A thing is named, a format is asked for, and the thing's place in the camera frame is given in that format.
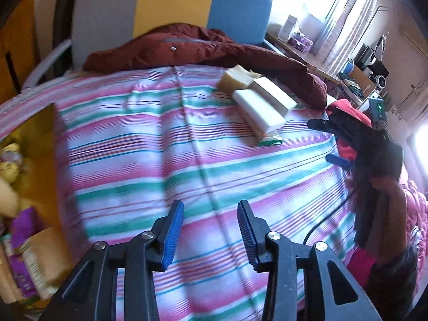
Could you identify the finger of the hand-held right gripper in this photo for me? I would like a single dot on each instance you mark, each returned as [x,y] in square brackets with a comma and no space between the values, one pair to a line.
[321,124]
[337,159]

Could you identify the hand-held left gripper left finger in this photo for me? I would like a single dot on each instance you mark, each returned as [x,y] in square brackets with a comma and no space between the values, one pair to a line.
[174,234]

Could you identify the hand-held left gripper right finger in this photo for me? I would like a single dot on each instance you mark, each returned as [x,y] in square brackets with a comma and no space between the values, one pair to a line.
[247,237]

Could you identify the golden metal box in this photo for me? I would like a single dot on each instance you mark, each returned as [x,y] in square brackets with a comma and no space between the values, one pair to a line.
[40,160]

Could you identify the wooden wardrobe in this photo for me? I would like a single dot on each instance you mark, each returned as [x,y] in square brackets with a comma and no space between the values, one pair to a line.
[20,33]

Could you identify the cardboard box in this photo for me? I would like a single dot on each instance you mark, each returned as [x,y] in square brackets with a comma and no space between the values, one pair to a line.
[361,80]

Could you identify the yellow sponge on bed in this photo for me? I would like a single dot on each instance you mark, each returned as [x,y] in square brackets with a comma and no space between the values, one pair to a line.
[234,79]

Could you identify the white cosmetic boxes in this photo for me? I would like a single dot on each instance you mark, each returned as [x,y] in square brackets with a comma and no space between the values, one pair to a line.
[287,26]

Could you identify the maroon jacket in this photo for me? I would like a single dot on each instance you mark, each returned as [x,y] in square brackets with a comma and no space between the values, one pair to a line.
[200,52]

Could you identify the purple packet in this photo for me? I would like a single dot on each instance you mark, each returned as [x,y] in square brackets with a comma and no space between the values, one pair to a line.
[25,224]

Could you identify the purple storage box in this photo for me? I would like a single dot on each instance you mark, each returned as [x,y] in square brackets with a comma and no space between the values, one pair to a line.
[301,42]

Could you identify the red cloth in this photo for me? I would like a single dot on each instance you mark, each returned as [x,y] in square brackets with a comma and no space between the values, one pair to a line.
[347,112]

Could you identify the striped bed sheet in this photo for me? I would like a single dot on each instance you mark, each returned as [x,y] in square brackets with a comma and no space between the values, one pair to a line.
[150,147]

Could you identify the beige curtain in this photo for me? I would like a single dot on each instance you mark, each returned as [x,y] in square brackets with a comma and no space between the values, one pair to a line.
[351,10]

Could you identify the black rolled mat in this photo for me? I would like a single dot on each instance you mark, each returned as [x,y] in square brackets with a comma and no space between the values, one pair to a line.
[65,13]

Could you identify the grey yellow blue headboard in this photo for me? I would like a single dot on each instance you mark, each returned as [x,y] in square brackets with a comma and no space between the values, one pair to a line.
[167,3]

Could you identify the black speaker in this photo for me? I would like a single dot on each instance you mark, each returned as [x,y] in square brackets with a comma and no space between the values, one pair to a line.
[373,63]

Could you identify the small green packet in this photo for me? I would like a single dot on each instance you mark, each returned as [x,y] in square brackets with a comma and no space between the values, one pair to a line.
[270,139]

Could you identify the yellow tiger plush toy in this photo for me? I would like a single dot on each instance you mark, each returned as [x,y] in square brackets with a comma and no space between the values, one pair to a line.
[10,164]

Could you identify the person's right forearm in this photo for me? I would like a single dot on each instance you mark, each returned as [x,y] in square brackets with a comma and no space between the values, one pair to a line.
[391,220]

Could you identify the white rectangular box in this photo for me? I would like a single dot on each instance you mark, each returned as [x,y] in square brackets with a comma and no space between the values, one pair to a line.
[274,95]
[259,112]

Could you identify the grey chair armrest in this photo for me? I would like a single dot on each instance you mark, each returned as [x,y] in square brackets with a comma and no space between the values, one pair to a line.
[43,63]

